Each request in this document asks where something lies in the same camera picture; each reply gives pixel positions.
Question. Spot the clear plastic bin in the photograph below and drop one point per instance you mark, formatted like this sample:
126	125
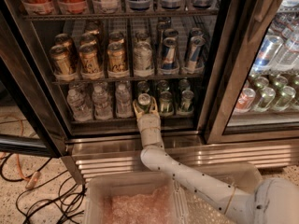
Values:
135	198
246	174

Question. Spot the right clear plastic bin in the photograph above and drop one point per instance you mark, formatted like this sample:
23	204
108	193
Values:
246	174

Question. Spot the blue silver can left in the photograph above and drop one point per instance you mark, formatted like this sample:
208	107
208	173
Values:
167	64

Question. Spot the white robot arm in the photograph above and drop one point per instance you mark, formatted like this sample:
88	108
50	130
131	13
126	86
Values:
154	157

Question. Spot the right water bottle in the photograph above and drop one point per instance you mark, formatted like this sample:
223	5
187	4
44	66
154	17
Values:
123	101

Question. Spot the silver white can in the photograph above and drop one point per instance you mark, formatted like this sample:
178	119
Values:
142	59

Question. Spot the gold can front middle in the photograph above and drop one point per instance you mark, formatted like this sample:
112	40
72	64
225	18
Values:
91	67

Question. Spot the green can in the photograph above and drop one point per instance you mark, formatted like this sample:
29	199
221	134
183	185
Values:
166	104
144	102
185	104

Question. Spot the red can behind glass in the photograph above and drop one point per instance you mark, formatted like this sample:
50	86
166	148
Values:
245	100

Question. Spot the left water bottle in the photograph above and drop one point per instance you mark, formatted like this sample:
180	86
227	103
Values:
79	105

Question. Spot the middle water bottle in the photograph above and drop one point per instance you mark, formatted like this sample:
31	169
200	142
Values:
102	104

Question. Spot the open fridge door left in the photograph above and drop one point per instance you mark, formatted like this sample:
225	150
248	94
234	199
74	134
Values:
28	124

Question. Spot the closed glass fridge door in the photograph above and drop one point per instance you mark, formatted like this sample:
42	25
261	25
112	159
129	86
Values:
239	30

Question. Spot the steel fridge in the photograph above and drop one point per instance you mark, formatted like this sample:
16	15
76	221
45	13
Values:
100	147

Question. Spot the water bottle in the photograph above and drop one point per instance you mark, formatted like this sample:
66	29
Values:
102	104
123	101
79	105

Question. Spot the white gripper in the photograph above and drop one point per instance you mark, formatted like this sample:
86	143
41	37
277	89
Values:
149	120

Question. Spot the gold can front left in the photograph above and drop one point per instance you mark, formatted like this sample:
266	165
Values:
65	68

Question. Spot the gold can front right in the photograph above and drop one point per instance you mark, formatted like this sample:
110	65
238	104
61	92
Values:
117	65

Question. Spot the gold can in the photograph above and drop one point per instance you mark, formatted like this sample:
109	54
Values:
117	65
65	68
91	67

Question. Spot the left clear plastic bin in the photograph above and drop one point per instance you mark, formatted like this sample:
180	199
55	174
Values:
135	198

